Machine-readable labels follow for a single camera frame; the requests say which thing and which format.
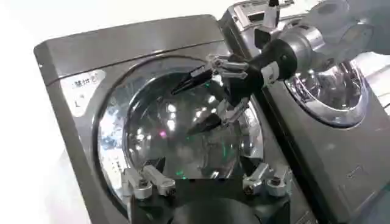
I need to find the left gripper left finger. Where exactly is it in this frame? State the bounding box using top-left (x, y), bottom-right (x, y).
top-left (121, 157), bottom-right (177, 200)

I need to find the white label sticker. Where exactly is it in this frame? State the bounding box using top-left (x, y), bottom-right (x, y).
top-left (59, 69), bottom-right (107, 118)

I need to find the grey dryer without label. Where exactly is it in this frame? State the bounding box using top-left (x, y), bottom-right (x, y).
top-left (218, 0), bottom-right (390, 224)

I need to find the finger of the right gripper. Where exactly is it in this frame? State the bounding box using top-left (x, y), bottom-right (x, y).
top-left (186, 96), bottom-right (251, 136)
top-left (170, 54), bottom-right (249, 96)

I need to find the grey dryer with white label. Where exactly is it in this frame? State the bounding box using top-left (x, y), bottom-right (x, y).
top-left (33, 13), bottom-right (318, 224)

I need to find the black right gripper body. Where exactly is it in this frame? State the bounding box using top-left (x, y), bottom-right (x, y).
top-left (226, 38), bottom-right (299, 108)

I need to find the large round glass dryer door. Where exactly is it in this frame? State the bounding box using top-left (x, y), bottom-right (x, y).
top-left (91, 54), bottom-right (266, 215)

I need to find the chrome-rimmed round dryer door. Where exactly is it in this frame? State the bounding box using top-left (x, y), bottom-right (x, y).
top-left (283, 57), bottom-right (370, 129)

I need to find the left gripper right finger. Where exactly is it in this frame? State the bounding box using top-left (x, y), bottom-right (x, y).
top-left (242, 162), bottom-right (294, 197)

